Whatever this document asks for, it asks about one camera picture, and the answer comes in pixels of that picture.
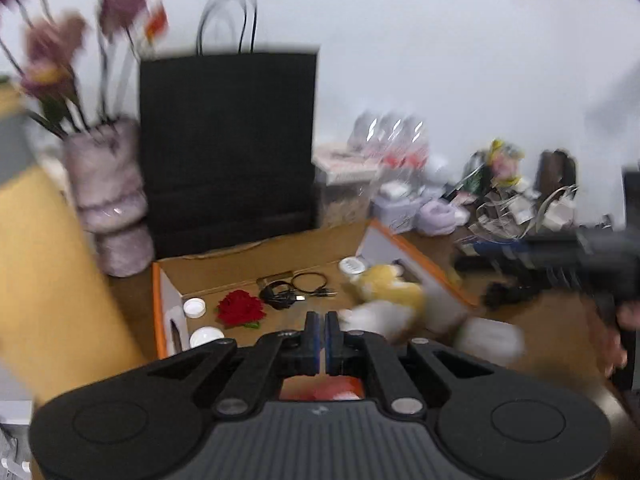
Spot pale floral tin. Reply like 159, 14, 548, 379
372, 195, 426, 233

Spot person's right hand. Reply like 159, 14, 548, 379
592, 305, 640, 378

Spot red cardboard box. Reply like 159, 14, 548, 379
152, 219, 481, 403

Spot pink snack bag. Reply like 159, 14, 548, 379
480, 140, 526, 188

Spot red fabric rose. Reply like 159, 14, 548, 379
216, 290, 267, 331

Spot dried pink roses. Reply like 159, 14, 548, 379
0, 0, 168, 136

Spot thin black cable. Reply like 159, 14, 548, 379
290, 272, 338, 298

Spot tangle of white cables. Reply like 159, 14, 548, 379
470, 185, 581, 241

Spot white charger block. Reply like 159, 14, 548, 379
542, 192, 576, 231

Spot yellow thermos jug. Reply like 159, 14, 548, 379
0, 77, 148, 406

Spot purple fluffy cloth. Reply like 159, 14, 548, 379
416, 200, 468, 236

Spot black cloth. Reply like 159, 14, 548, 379
482, 280, 546, 311

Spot white flat box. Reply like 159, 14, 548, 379
312, 142, 378, 171

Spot white and yellow alpaca plush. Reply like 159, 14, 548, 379
340, 264, 426, 341

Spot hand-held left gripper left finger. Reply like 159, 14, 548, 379
130, 311, 322, 420

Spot clear plastic box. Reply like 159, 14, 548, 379
315, 170, 381, 228

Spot purple fuzzy vase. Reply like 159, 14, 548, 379
62, 117, 155, 278

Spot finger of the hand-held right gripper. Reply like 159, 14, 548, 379
452, 236, 581, 263
500, 261, 583, 288

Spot small dark green bottle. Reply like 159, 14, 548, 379
462, 152, 493, 196

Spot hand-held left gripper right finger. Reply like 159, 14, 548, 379
326, 311, 501, 420

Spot black paper bag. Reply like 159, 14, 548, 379
139, 0, 320, 261

